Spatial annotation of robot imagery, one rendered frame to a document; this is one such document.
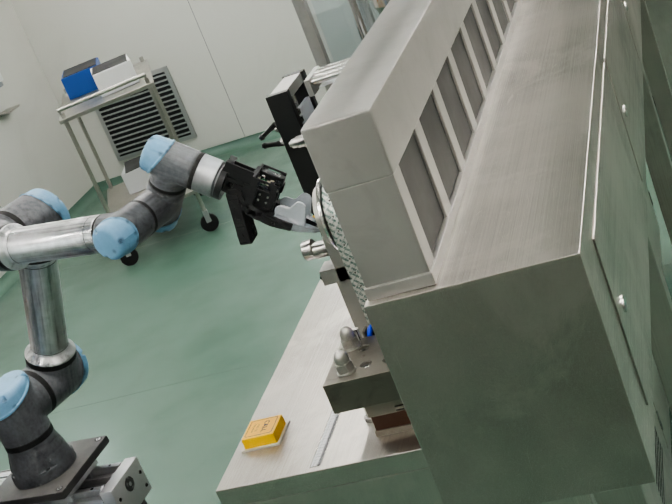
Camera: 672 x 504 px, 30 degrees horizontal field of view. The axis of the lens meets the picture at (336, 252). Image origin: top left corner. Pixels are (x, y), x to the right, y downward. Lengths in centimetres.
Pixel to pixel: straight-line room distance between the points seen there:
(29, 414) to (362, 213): 163
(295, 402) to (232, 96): 597
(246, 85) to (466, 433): 696
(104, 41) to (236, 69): 92
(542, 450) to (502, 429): 5
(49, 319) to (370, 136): 162
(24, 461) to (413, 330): 164
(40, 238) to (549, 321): 135
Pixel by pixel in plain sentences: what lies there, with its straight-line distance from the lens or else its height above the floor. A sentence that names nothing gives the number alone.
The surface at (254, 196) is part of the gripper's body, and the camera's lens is 236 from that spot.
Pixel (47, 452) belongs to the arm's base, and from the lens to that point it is 292.
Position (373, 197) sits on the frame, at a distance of 137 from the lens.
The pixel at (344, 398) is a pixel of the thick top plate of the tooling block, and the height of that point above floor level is 100.
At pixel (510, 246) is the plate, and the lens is 143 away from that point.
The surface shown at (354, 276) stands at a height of 114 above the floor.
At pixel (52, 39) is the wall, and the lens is 873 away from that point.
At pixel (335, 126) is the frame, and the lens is 134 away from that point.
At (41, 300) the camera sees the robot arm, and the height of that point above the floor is 119.
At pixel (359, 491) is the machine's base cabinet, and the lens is 228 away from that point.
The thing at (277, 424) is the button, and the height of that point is 92.
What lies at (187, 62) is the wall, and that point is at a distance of 842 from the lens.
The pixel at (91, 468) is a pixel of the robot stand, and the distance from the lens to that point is 298.
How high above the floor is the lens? 198
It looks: 19 degrees down
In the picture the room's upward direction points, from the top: 22 degrees counter-clockwise
